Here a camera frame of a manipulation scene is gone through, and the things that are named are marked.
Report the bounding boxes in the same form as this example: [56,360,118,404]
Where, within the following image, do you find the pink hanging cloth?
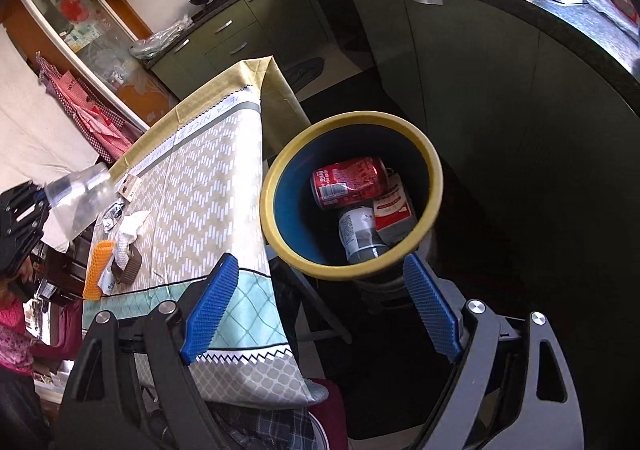
[36,52,141,164]

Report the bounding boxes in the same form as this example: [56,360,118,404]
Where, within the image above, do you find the clear plastic cup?
[44,163,116,242]

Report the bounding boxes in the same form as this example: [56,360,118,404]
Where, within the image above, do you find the small beige snack box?
[118,173,142,203]

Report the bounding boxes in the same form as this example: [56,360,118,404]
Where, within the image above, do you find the silver blue sachet wrapper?
[98,256,116,296]

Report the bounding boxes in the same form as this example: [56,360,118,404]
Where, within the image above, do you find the brown plastic tray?
[111,245,142,286]

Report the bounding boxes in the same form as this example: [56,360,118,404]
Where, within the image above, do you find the silver crumpled wrapper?
[102,199,125,233]

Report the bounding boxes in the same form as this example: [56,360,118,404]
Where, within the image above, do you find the clear plastic water bottle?
[338,206,390,265]

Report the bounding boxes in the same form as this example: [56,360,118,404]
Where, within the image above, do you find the red white carton box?
[373,173,416,246]

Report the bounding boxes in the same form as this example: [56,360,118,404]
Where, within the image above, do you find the white paper towel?
[114,210,151,270]

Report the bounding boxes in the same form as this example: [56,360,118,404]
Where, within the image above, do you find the blue bin with yellow rim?
[260,110,444,281]

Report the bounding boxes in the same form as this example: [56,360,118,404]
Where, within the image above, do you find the red Coke can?
[310,156,388,209]

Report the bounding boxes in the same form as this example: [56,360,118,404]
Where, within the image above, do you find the green kitchen cabinets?
[152,0,639,270]

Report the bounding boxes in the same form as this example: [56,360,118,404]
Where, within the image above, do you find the patterned tablecloth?
[84,56,328,409]

